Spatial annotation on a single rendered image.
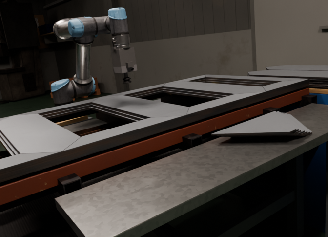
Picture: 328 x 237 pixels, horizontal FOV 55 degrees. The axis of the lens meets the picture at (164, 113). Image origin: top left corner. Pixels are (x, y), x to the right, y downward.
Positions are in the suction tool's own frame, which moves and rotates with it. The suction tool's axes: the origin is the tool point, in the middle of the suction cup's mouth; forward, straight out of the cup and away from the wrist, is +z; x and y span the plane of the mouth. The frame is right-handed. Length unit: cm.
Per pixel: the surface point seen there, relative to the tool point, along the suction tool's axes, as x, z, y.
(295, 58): 58, 24, 287
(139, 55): 378, 13, 305
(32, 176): -32, 14, -57
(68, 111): 27.2, 11.9, -17.5
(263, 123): -59, 16, 14
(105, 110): 9.0, 11.7, -8.1
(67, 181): -37, 17, -50
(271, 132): -66, 16, 7
